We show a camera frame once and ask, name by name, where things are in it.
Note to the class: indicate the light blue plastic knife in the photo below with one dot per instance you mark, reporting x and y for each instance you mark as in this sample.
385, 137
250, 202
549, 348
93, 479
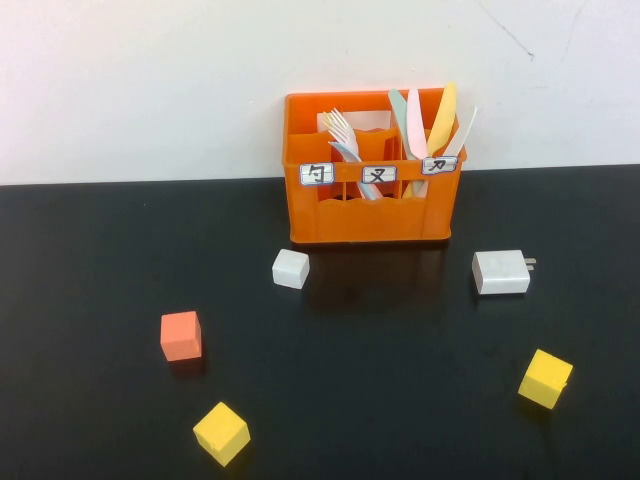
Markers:
399, 112

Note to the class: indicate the yellow plastic fork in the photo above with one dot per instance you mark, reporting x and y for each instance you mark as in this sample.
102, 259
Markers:
327, 120

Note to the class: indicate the pink plastic knife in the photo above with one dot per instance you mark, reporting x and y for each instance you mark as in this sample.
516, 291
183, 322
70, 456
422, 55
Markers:
416, 130

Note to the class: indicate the yellow plastic knife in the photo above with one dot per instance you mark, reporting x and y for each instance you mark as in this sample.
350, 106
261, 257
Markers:
444, 117

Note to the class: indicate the yellow foam cube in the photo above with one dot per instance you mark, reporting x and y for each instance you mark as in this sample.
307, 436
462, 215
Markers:
221, 434
545, 380

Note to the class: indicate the white plastic knife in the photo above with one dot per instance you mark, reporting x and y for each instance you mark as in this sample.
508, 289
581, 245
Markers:
462, 132

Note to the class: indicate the salmon orange foam cube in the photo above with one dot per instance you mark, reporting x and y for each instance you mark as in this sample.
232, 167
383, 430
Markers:
180, 336

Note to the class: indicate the white spoon character label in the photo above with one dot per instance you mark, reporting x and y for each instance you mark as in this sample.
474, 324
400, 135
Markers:
316, 174

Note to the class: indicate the white fork character label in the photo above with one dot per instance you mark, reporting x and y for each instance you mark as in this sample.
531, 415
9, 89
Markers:
379, 174

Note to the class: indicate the orange plastic cutlery holder crate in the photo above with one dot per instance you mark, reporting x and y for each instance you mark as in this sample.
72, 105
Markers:
370, 220

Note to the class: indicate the white power adapter plug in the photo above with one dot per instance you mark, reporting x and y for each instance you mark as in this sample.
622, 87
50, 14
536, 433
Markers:
500, 272

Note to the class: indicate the light blue plastic fork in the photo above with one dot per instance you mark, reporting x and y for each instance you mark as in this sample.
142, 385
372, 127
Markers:
367, 189

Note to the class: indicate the white knife character label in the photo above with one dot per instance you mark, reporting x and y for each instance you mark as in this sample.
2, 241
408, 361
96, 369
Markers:
439, 165

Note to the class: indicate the white foam cube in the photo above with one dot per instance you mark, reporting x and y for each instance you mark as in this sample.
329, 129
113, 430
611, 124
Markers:
291, 268

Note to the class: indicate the pink plastic fork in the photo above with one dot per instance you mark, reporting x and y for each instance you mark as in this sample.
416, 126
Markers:
346, 135

